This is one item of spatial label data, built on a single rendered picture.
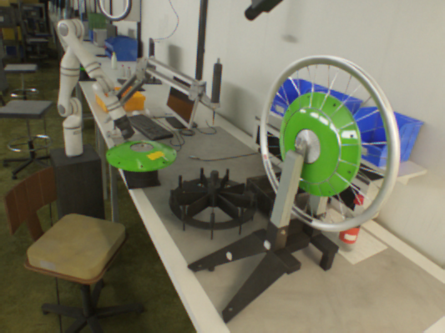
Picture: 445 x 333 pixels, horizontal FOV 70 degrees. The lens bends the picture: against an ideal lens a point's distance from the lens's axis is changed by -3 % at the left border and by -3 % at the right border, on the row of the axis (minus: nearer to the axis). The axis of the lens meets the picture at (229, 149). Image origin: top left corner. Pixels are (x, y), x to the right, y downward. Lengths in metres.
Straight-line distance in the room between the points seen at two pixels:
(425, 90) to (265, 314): 0.99
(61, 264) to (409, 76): 1.66
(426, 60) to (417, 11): 0.19
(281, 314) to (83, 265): 0.92
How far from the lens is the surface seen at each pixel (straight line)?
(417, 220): 1.53
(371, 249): 1.40
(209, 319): 1.01
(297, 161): 0.95
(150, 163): 1.42
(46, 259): 1.69
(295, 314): 1.07
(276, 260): 1.08
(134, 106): 2.61
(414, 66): 1.47
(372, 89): 0.86
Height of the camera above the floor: 1.70
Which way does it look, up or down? 23 degrees down
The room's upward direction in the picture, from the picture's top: 6 degrees clockwise
